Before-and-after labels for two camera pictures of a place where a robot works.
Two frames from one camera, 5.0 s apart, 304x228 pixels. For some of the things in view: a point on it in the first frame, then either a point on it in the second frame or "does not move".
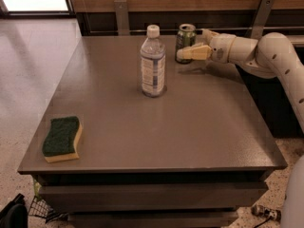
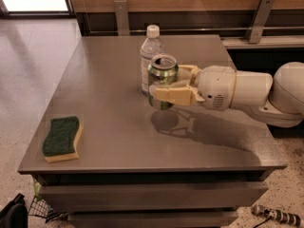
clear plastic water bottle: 153,64 does not move
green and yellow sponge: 61,142 does not move
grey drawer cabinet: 195,158 does not move
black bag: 14,215 does not move
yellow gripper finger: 207,35 to 192,70
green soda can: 185,37 to 161,69
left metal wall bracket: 123,17 does not move
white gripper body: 222,48 to 216,86
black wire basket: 40,208 does not move
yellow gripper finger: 198,51 to 181,93
